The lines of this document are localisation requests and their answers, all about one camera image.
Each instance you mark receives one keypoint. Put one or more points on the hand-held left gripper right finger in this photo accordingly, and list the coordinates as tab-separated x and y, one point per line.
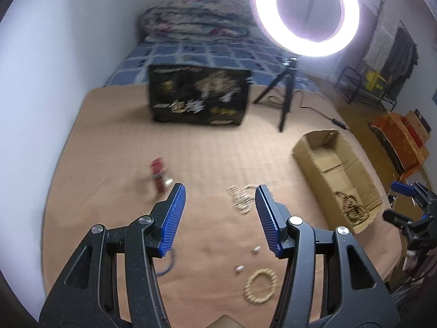
264	218

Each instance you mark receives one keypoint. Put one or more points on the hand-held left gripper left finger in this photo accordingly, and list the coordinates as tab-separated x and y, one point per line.
174	218

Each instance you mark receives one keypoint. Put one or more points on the blue bangle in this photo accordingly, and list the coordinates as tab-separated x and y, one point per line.
169	268

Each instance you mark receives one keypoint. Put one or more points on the floral folded quilt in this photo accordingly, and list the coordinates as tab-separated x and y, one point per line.
194	17

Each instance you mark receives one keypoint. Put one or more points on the small silver bead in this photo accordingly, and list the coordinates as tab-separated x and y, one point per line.
256	249
239	269

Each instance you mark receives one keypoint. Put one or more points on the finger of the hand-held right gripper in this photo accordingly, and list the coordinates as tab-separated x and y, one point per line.
396	216
403	187

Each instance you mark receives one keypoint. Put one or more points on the black metal clothes rack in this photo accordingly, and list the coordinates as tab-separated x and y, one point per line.
353	85

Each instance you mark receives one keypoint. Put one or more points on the black tripod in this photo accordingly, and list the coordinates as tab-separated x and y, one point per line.
285	75

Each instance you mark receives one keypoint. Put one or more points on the white striped towel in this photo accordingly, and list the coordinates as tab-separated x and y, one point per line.
380	37

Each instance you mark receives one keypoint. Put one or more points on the blue checkered bed sheet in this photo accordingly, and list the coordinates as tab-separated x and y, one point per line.
205	53

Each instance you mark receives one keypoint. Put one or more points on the tan and red box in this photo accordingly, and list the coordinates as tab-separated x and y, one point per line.
418	124

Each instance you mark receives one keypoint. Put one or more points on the dark hanging clothes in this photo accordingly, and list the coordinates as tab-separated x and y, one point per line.
404	58

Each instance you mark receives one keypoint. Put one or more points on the red jewelry box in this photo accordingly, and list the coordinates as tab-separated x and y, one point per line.
159	174

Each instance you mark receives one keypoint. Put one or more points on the cardboard box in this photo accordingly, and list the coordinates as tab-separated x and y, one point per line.
338	167

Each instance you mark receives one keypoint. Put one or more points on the black printed bag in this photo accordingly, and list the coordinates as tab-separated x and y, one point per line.
198	95

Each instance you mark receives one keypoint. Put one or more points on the orange patterned cloth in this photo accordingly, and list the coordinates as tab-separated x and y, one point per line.
396	140

